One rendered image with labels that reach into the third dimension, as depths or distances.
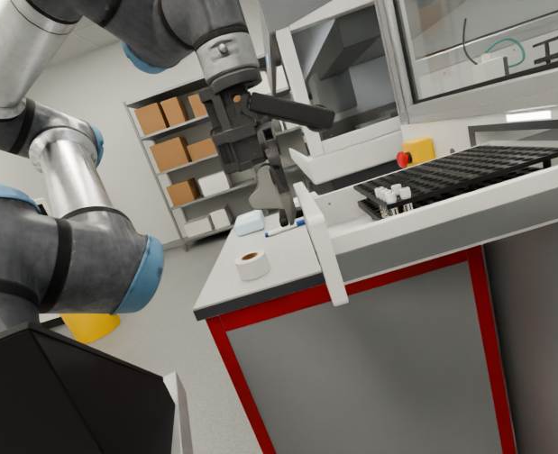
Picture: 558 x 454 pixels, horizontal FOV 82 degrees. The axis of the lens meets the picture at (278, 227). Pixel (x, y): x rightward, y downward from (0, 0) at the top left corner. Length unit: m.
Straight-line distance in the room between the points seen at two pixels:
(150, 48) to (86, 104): 4.79
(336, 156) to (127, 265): 0.99
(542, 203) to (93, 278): 0.51
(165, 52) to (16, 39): 0.19
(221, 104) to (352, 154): 0.90
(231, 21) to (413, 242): 0.34
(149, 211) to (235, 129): 4.69
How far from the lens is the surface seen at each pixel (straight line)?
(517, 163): 0.49
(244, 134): 0.44
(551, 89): 0.56
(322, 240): 0.35
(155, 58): 0.55
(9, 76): 0.66
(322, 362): 0.75
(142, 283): 0.47
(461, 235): 0.42
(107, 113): 5.19
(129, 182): 5.13
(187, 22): 0.49
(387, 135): 1.35
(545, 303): 0.71
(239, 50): 0.46
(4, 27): 0.60
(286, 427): 0.86
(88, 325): 3.01
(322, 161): 1.29
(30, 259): 0.42
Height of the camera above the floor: 1.02
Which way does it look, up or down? 14 degrees down
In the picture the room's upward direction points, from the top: 19 degrees counter-clockwise
